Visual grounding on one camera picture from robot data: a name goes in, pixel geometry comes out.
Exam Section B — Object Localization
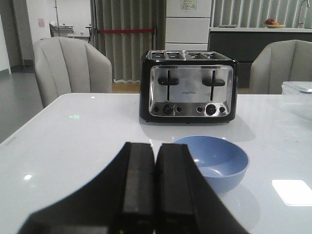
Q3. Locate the white refrigerator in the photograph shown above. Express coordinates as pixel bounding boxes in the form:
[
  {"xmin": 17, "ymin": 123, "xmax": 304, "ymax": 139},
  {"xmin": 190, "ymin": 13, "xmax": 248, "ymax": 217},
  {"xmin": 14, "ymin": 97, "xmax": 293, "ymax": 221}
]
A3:
[{"xmin": 165, "ymin": 0, "xmax": 212, "ymax": 51}]

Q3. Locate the dark kitchen counter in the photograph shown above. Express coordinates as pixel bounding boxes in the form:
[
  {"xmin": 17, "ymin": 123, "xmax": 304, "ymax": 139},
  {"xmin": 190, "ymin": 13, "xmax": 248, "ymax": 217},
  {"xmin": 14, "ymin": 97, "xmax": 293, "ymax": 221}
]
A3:
[{"xmin": 209, "ymin": 27, "xmax": 312, "ymax": 89}]

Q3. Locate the blue plastic bowl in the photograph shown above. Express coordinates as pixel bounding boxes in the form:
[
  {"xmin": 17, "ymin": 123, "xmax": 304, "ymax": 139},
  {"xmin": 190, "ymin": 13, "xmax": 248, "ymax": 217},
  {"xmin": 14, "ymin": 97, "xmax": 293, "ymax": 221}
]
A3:
[{"xmin": 174, "ymin": 136, "xmax": 250, "ymax": 193}]

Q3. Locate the red barrier belt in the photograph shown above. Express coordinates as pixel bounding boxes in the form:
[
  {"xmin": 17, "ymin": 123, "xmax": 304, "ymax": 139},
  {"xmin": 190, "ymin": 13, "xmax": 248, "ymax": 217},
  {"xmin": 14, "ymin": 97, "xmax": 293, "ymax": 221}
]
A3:
[{"xmin": 97, "ymin": 28, "xmax": 155, "ymax": 34}]

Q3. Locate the black and chrome toaster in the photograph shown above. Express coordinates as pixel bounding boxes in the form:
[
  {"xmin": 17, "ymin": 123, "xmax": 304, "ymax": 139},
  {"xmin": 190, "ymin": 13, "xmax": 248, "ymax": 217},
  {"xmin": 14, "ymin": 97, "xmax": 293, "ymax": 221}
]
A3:
[{"xmin": 139, "ymin": 50, "xmax": 238, "ymax": 123}]

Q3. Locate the pink paper on wall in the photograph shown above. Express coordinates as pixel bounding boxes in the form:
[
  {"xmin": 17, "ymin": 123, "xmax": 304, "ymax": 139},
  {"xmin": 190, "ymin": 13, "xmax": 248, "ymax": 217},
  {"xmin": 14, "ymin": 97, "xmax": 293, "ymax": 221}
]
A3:
[{"xmin": 38, "ymin": 18, "xmax": 45, "ymax": 28}]

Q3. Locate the metal trolley in background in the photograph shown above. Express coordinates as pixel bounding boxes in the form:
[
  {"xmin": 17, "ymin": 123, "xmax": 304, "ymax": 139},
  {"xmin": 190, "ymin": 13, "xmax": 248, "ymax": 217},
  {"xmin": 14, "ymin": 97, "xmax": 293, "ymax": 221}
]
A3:
[{"xmin": 49, "ymin": 24, "xmax": 75, "ymax": 38}]

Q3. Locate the clear plastic food container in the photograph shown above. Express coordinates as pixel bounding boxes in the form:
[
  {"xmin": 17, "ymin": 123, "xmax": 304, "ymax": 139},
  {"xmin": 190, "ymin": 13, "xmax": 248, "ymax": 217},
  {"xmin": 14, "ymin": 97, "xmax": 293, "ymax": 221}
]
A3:
[{"xmin": 281, "ymin": 81, "xmax": 312, "ymax": 95}]

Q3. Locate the beige armchair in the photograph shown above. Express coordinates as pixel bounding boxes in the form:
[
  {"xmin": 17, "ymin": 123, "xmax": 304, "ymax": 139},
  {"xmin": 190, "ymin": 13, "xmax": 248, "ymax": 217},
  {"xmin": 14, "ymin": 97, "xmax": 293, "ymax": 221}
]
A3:
[
  {"xmin": 34, "ymin": 37, "xmax": 112, "ymax": 107},
  {"xmin": 250, "ymin": 39, "xmax": 312, "ymax": 94}
]

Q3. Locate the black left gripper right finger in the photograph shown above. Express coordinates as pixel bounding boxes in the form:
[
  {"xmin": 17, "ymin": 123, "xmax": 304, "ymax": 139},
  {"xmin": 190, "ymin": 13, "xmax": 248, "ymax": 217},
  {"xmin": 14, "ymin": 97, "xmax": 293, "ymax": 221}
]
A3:
[{"xmin": 155, "ymin": 143, "xmax": 247, "ymax": 234}]

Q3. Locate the right beige armchair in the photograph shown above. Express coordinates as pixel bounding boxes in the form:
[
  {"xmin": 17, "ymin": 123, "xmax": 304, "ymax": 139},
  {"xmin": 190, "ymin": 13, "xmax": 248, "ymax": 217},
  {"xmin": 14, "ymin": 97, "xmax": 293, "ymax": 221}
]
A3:
[{"xmin": 250, "ymin": 39, "xmax": 312, "ymax": 94}]

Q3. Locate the left beige armchair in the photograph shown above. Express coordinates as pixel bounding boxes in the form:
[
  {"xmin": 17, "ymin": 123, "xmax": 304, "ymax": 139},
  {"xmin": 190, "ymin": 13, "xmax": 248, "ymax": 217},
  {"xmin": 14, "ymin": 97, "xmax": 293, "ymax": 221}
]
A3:
[{"xmin": 34, "ymin": 37, "xmax": 112, "ymax": 107}]

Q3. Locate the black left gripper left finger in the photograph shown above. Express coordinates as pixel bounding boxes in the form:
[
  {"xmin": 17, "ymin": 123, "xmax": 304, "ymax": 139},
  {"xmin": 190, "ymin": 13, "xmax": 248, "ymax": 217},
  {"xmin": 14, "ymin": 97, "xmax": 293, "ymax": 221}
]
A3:
[{"xmin": 19, "ymin": 142, "xmax": 154, "ymax": 234}]

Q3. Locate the fruit plate on counter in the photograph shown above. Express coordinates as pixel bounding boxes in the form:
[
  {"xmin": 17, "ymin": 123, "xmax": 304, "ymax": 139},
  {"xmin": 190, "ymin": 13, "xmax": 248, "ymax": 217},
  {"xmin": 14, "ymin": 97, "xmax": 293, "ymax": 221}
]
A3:
[{"xmin": 264, "ymin": 19, "xmax": 286, "ymax": 28}]

